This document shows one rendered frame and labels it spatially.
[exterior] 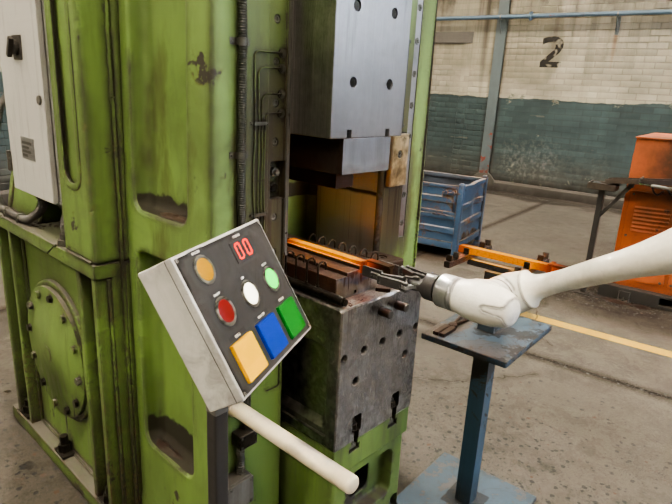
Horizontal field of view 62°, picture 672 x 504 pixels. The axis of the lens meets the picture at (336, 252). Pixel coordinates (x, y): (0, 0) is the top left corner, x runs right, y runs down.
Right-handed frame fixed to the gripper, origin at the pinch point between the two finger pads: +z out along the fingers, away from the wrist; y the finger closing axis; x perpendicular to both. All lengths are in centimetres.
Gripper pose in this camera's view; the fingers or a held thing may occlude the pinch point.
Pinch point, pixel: (379, 269)
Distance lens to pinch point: 160.3
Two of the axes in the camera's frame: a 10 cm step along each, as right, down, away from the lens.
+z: -7.3, -2.3, 6.4
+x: 0.5, -9.6, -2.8
